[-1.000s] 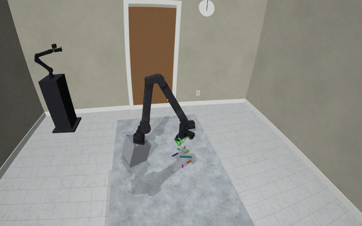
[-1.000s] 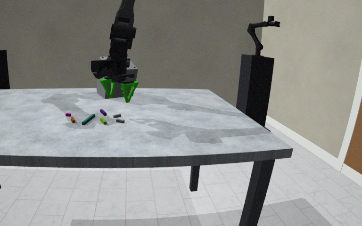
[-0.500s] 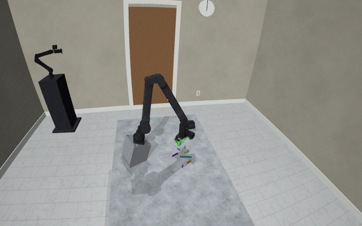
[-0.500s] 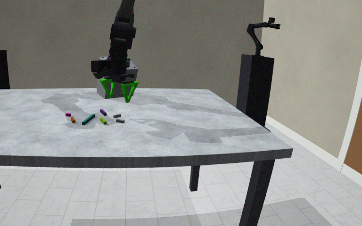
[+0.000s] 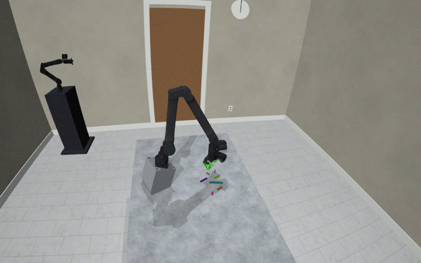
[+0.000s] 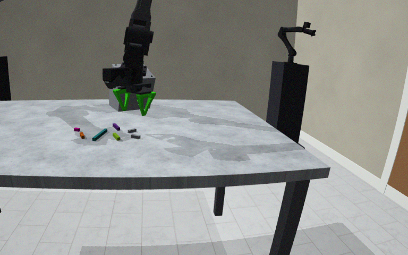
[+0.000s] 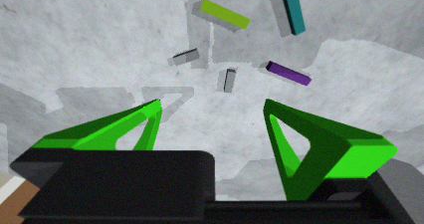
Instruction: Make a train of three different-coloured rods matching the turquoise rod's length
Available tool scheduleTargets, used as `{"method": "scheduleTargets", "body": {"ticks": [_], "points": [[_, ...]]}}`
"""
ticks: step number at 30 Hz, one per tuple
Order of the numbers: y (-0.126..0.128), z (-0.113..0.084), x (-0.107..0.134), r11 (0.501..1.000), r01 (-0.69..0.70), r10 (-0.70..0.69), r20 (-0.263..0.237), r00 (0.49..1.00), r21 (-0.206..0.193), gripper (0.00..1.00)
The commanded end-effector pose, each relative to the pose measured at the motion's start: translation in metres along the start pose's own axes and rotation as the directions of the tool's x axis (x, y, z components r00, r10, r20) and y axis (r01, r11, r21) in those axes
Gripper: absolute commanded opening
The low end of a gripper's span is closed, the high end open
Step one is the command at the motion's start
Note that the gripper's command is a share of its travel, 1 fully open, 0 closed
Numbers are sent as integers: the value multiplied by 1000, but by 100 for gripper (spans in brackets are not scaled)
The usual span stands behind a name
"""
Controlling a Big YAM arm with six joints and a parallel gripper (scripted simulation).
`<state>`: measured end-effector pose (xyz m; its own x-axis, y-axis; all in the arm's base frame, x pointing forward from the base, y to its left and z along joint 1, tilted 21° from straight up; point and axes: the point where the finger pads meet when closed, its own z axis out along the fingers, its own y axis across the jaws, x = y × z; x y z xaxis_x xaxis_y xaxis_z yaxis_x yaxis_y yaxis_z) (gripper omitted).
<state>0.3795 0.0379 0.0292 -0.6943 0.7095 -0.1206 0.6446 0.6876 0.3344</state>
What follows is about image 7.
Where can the lime green bar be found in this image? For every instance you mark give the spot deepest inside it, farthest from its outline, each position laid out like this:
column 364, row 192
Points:
column 224, row 14

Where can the purple rod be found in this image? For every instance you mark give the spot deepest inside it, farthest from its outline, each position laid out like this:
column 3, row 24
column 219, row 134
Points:
column 288, row 73

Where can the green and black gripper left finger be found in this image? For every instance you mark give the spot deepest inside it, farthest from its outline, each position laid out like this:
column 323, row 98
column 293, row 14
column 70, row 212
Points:
column 102, row 133

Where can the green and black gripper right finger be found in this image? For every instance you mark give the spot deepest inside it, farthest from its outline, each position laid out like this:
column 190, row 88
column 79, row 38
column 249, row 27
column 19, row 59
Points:
column 337, row 150

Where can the turquoise rod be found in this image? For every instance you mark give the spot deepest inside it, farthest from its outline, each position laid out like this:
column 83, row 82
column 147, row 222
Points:
column 295, row 16

